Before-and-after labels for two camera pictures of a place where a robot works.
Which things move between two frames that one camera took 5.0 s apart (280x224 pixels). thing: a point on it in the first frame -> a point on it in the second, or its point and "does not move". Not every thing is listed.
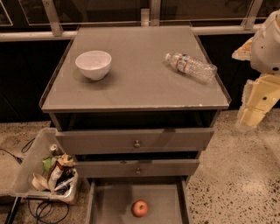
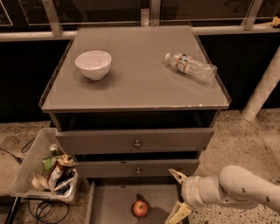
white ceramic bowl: x=94 y=64 does not move
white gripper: x=266 y=52 -> x=190 y=188
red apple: x=139 y=208 does not move
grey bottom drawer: x=109 y=199 does not move
